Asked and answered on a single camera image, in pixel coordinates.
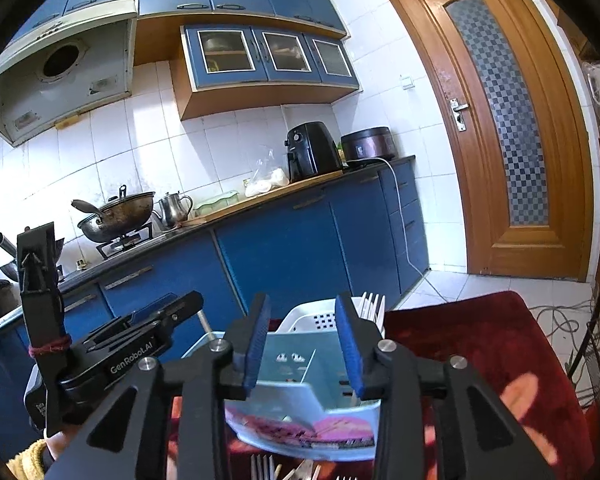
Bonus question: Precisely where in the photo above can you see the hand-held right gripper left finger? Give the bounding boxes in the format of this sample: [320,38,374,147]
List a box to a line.
[44,292,273,480]

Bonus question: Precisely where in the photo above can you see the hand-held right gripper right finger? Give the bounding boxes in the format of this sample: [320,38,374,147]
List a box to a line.
[335,293,556,480]

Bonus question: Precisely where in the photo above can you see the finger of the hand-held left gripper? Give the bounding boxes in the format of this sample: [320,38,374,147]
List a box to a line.
[82,310,153,350]
[125,291,204,335]

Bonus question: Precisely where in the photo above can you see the light blue plastic utensil holder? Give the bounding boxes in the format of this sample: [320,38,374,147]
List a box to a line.
[180,329,387,462]

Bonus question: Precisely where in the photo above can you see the person's left forearm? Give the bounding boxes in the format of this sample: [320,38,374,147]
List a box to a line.
[5,427,83,480]

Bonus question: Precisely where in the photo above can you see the white perforated plastic basket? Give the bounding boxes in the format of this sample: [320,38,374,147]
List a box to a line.
[277,299,381,335]

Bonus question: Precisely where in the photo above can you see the gas stove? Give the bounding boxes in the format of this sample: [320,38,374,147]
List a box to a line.
[95,224,154,261]

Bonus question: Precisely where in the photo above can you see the metal kettle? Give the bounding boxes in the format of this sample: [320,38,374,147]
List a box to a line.
[157,192,195,229]

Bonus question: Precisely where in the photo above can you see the blue lower cabinets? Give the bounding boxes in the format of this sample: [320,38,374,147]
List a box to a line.
[0,156,431,443]

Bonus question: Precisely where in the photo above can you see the green plastic tray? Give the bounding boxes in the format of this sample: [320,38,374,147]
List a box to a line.
[193,190,241,217]

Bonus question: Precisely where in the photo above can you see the metal bowl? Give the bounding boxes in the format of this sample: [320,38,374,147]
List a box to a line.
[76,185,156,244]

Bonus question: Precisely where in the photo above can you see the wooden chopstick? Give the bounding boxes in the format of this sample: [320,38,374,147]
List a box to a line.
[279,458,322,480]

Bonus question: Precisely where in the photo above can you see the red floral blanket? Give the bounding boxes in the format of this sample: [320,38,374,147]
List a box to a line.
[165,290,597,480]

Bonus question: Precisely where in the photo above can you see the wooden counter board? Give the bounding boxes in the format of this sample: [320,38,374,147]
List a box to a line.
[184,169,345,222]

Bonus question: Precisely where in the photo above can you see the clear plastic bag with food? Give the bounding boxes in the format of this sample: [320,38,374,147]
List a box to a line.
[244,146,291,199]

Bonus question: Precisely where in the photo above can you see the black air fryer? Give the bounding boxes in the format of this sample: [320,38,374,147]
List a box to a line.
[286,121,342,184]

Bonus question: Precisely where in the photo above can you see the grey range hood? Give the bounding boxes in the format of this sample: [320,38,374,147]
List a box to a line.
[0,10,139,149]

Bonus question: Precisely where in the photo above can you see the dark rice cooker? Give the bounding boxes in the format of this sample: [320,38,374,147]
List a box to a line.
[340,126,397,165]

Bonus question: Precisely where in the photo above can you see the wooden door with glass panel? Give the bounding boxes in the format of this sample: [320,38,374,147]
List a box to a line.
[382,0,595,282]

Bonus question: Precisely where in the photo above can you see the black pan with handle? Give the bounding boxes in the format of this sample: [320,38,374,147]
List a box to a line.
[0,231,67,282]

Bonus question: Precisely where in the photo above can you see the white power cable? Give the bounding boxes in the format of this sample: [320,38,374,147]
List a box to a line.
[347,157,476,303]

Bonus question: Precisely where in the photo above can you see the tangle of floor cables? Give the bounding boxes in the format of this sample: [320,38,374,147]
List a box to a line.
[529,296,600,362]

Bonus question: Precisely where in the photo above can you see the blue glass-door wall cabinet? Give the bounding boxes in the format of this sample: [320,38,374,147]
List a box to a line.
[170,23,362,121]

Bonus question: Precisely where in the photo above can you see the metal door handle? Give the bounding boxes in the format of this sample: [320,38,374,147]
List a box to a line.
[451,99,470,134]

